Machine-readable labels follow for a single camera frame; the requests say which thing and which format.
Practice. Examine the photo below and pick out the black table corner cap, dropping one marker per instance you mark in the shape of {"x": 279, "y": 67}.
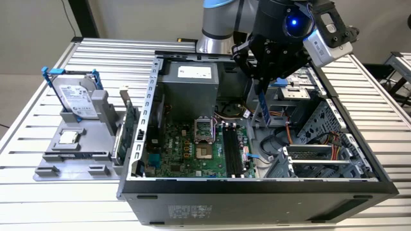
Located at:
{"x": 76, "y": 40}

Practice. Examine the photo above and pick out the perforated metal cage wall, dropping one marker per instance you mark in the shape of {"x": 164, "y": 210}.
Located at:
{"x": 320, "y": 120}

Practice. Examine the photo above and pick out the RAM stick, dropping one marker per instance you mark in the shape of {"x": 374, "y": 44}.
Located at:
{"x": 264, "y": 110}
{"x": 76, "y": 156}

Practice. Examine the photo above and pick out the CPU socket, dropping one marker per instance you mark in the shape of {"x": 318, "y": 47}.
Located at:
{"x": 204, "y": 151}

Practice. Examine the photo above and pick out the grey metal drive cage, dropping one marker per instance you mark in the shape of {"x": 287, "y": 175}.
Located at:
{"x": 276, "y": 105}

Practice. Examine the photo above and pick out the grey metal disk bay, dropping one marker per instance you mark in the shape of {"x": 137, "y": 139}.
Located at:
{"x": 308, "y": 150}

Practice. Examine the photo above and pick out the neighbour metal slat table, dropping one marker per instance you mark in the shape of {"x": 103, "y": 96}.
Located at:
{"x": 400, "y": 62}

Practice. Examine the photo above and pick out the small round internal speaker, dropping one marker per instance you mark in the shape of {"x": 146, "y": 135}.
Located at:
{"x": 232, "y": 109}

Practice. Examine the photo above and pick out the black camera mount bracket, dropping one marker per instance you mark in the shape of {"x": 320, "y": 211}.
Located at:
{"x": 340, "y": 29}

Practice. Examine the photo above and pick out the grey power supply unit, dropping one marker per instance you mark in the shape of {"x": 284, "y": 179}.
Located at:
{"x": 190, "y": 96}

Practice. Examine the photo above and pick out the black upright post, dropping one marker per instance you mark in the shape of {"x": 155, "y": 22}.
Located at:
{"x": 84, "y": 19}

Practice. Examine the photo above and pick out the green motherboard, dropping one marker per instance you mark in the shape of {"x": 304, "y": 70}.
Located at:
{"x": 179, "y": 158}

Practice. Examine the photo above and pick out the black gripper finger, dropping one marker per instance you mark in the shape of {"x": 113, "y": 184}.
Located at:
{"x": 295, "y": 65}
{"x": 239, "y": 51}

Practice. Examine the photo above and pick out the silver CPU chip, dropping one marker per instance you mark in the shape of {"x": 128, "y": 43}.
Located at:
{"x": 68, "y": 139}

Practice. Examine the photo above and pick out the blue plastic drive latch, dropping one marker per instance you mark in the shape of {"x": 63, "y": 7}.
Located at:
{"x": 279, "y": 84}

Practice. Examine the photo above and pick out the hard disk in blue carrier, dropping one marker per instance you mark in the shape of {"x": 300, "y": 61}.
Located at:
{"x": 75, "y": 96}

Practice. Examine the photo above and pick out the black PC case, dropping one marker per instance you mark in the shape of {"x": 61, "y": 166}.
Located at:
{"x": 224, "y": 207}

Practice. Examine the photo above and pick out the grey plastic parts rack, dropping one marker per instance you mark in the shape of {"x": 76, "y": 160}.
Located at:
{"x": 92, "y": 137}

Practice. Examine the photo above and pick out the silver metal drive plate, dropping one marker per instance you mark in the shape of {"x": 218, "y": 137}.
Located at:
{"x": 294, "y": 93}

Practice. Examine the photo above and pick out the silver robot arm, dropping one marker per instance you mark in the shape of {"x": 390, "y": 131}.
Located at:
{"x": 218, "y": 21}

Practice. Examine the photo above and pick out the green graphics card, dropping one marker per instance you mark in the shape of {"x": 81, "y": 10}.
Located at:
{"x": 127, "y": 134}

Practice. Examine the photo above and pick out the black RAM slot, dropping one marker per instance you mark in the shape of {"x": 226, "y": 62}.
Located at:
{"x": 227, "y": 151}
{"x": 231, "y": 151}

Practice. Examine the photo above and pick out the teal expansion slot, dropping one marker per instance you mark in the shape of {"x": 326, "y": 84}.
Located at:
{"x": 154, "y": 160}

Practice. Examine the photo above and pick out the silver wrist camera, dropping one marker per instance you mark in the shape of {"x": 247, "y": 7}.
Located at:
{"x": 324, "y": 54}

